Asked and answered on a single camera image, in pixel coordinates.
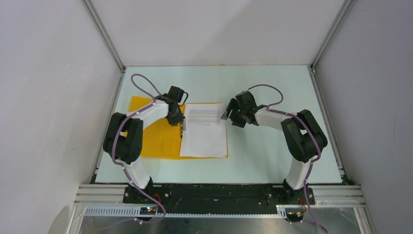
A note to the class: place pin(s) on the printed paper sheet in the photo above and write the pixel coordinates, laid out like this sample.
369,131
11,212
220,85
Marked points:
204,132

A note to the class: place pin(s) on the right controller board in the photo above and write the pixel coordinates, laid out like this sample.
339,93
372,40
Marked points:
293,217

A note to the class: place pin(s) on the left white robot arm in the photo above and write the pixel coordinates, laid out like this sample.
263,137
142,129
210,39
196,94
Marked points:
124,136

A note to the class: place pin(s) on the aluminium frame rail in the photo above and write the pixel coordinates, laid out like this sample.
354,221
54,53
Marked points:
107,199

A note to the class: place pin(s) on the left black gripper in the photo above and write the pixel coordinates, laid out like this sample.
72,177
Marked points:
178,119

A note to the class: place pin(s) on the orange plastic folder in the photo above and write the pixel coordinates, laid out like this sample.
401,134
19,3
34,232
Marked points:
161,140

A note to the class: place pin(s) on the controller board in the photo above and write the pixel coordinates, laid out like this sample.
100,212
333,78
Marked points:
148,211
293,217

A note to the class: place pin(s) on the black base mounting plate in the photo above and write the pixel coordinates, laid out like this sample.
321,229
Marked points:
219,199

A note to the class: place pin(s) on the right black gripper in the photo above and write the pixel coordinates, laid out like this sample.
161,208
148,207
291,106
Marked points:
232,105

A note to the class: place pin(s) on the left controller board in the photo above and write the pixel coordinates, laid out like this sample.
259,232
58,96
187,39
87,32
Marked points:
148,211

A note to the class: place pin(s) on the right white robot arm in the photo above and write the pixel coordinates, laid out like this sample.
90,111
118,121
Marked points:
304,137

